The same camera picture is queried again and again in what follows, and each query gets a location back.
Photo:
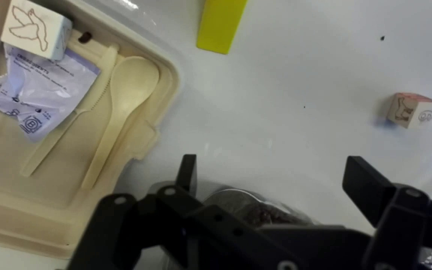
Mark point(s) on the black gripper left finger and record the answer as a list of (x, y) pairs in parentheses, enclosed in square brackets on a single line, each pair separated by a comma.
[(196, 235)]

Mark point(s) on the yellow block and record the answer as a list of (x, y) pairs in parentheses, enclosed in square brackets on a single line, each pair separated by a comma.
[(218, 24)]

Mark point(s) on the beige plastic spoon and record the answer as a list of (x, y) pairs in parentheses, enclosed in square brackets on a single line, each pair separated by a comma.
[(131, 84)]

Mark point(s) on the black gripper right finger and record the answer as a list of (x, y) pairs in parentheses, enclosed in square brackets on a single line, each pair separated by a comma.
[(400, 213)]

